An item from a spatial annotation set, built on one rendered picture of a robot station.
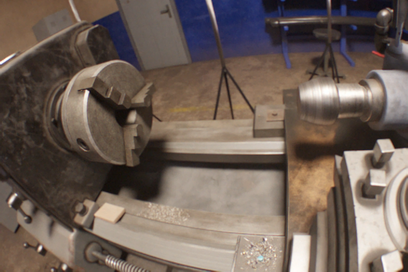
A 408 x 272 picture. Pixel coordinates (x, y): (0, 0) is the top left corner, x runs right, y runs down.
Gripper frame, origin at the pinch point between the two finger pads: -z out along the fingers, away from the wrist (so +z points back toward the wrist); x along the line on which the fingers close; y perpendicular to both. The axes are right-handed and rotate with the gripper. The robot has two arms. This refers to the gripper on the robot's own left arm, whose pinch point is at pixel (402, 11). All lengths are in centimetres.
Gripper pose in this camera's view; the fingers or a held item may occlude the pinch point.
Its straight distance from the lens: 41.0
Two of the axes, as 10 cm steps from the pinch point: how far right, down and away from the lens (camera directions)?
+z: -2.4, -7.7, -5.9
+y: 6.9, -5.6, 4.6
